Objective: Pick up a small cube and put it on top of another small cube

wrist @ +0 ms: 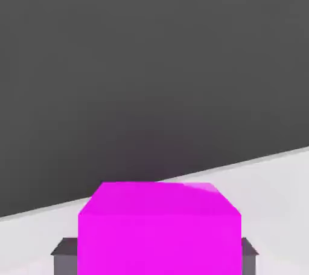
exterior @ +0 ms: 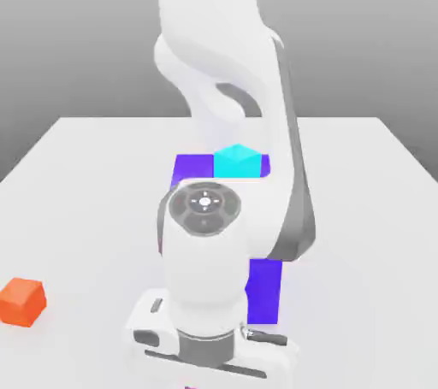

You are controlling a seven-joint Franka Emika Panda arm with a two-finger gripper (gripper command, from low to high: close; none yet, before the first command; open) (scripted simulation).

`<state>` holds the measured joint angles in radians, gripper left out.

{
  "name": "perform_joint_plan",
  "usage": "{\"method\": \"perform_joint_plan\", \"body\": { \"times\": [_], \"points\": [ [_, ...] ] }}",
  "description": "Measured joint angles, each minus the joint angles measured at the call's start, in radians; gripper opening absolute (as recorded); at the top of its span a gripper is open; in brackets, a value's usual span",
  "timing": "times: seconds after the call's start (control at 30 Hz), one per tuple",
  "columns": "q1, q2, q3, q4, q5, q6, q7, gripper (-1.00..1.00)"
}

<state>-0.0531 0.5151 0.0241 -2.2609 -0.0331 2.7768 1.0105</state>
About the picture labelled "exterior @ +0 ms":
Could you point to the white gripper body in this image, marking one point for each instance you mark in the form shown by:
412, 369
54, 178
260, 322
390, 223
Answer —
160, 373

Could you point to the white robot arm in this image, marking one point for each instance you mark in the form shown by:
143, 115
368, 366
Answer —
208, 54

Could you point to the small orange cube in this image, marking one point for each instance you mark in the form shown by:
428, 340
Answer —
21, 303

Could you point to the small cyan cube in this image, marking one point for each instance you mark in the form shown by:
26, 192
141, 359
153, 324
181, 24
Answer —
236, 165

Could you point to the large purple box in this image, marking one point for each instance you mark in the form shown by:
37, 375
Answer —
263, 289

